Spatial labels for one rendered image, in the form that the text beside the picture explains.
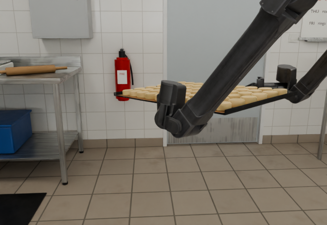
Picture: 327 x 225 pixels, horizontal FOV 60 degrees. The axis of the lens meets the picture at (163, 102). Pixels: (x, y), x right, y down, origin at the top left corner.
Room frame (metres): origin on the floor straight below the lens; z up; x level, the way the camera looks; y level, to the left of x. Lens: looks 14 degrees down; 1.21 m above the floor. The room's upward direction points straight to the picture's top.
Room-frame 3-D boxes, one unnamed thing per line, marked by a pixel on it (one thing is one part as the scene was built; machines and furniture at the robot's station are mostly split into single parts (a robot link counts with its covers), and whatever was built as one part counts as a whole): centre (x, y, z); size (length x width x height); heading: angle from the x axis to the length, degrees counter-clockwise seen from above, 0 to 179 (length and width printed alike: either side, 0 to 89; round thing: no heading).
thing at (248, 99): (0.87, -0.27, 1.00); 0.05 x 0.05 x 0.02
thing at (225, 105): (0.79, -0.17, 1.00); 0.05 x 0.05 x 0.02
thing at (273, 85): (1.14, -0.42, 0.98); 0.07 x 0.07 x 0.10; 84
